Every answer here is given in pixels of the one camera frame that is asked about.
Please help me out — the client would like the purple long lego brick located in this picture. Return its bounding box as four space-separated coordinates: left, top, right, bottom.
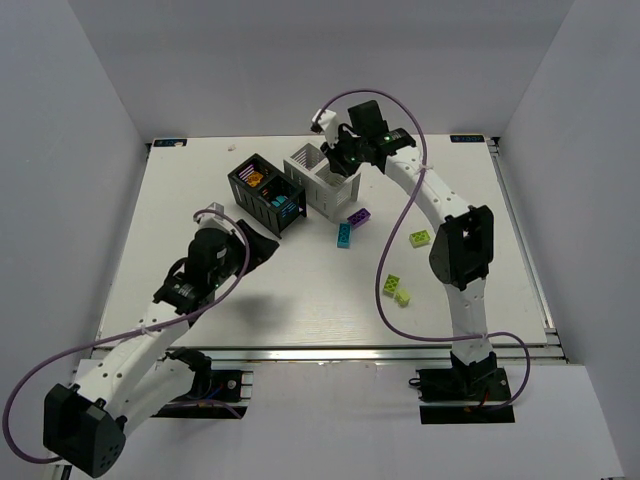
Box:
347 208 371 229

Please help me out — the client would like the long orange lego brick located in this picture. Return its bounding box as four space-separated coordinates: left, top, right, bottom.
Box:
247 172 260 187

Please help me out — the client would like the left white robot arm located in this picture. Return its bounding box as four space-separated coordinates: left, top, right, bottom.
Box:
43 214 279 478

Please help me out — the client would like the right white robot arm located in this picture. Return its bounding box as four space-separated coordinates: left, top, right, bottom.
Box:
312 100 497 377

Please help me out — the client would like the white slotted container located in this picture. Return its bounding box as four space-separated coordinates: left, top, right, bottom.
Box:
283 143 361 222

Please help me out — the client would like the black slotted container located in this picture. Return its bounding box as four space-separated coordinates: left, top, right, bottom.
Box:
228 153 307 238

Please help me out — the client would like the teal long lego brick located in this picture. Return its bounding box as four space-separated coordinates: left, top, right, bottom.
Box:
336 223 351 249

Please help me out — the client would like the green lego brick upper right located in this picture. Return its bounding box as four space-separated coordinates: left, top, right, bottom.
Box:
409 230 431 248

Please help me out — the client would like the green lego brick centre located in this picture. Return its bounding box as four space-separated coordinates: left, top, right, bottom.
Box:
383 274 400 298

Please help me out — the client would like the pale green lego brick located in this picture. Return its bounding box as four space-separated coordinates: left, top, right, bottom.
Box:
394 288 411 307

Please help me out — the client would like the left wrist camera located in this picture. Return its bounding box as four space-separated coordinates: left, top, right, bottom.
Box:
193 202 234 234

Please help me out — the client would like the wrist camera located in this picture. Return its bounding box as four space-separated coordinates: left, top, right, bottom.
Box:
310 109 340 148
193 202 234 234

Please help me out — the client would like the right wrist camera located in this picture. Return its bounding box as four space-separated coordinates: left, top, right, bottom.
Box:
310 109 340 148

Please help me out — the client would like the aluminium rail front edge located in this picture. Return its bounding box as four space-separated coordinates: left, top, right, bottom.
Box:
92 344 501 364

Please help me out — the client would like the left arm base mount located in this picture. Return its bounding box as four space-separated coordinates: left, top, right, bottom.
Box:
154 348 253 420

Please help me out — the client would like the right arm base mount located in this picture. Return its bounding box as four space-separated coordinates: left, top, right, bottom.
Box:
408 368 515 425

